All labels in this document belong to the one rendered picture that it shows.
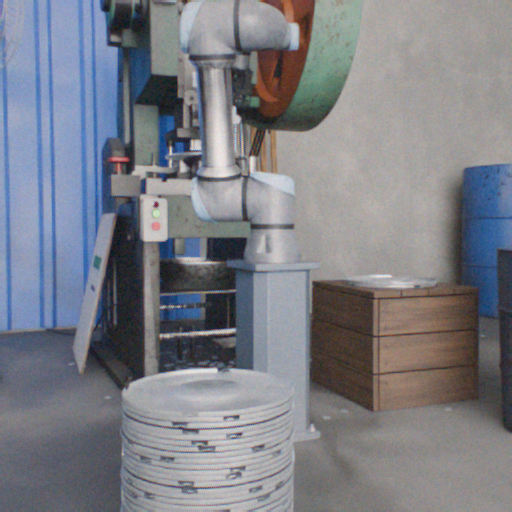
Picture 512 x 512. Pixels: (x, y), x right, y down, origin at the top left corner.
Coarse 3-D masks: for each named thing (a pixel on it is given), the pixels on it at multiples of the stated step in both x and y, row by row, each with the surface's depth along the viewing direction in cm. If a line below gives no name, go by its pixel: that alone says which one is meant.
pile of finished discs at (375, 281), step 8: (352, 280) 209; (360, 280) 215; (368, 280) 215; (376, 280) 211; (384, 280) 210; (392, 280) 209; (400, 280) 210; (408, 280) 211; (416, 280) 215; (424, 280) 215; (432, 280) 215
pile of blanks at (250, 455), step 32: (128, 416) 107; (160, 416) 99; (224, 416) 100; (256, 416) 100; (288, 416) 109; (128, 448) 104; (160, 448) 100; (192, 448) 98; (224, 448) 98; (256, 448) 102; (288, 448) 107; (128, 480) 105; (160, 480) 100; (192, 480) 98; (224, 480) 99; (256, 480) 102; (288, 480) 109
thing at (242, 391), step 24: (144, 384) 117; (168, 384) 117; (192, 384) 114; (216, 384) 114; (240, 384) 115; (264, 384) 117; (288, 384) 116; (144, 408) 101; (168, 408) 102; (192, 408) 102; (216, 408) 102; (240, 408) 102; (264, 408) 101
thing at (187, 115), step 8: (184, 56) 234; (184, 64) 234; (184, 72) 234; (192, 72) 235; (184, 80) 234; (192, 80) 235; (184, 88) 234; (192, 88) 235; (184, 96) 233; (192, 96) 233; (176, 104) 241; (184, 104) 234; (192, 104) 232; (176, 112) 241; (184, 112) 234; (192, 112) 232; (176, 120) 242; (184, 120) 234; (192, 120) 233; (192, 128) 236
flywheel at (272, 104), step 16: (272, 0) 268; (288, 0) 253; (304, 0) 241; (288, 16) 249; (304, 16) 242; (304, 32) 248; (304, 48) 242; (272, 64) 269; (288, 64) 255; (288, 80) 255; (256, 96) 276; (272, 96) 269; (288, 96) 247; (272, 112) 261
